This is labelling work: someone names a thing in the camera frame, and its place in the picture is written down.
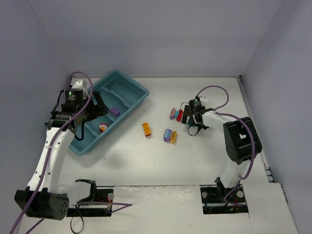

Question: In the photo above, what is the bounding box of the red long lego brick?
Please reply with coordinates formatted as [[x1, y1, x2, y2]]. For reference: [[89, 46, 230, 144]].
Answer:
[[176, 109, 183, 122]]

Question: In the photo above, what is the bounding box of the purple rectangular lego brick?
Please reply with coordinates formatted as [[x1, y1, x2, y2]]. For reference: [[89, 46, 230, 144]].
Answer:
[[110, 108, 120, 117]]

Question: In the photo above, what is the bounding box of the red white lego brick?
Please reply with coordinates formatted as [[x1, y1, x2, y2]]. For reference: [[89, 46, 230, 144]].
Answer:
[[99, 123, 109, 133]]

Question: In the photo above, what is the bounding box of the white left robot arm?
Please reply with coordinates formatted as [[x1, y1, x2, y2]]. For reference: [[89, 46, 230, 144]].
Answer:
[[14, 88, 109, 220]]

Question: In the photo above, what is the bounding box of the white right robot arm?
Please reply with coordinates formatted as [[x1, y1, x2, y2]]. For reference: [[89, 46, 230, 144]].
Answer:
[[181, 97, 262, 189]]

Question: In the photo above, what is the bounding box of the purple orange flower lego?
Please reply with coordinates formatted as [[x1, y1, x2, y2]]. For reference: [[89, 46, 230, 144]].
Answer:
[[169, 108, 178, 120]]

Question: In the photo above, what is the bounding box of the teal divided plastic tray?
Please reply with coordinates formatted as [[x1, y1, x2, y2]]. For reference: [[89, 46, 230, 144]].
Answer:
[[69, 70, 149, 156]]

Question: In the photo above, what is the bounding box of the yellow black striped lego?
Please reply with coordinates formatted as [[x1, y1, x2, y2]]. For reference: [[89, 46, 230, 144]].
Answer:
[[170, 131, 177, 144]]

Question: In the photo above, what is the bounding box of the purple oval paw lego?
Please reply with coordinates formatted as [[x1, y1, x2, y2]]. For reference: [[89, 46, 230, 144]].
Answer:
[[163, 129, 172, 142]]

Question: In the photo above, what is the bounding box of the orange yellow lego brick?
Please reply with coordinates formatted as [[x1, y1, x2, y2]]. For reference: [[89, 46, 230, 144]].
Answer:
[[142, 122, 152, 137]]

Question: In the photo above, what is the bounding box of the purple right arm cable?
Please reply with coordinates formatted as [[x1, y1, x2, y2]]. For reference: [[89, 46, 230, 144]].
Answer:
[[196, 85, 259, 208]]

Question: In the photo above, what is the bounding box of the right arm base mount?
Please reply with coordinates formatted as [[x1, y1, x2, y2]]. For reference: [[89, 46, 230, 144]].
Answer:
[[200, 178, 249, 215]]

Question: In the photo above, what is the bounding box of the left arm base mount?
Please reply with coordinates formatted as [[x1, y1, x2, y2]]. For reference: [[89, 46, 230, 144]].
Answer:
[[64, 179, 114, 217]]

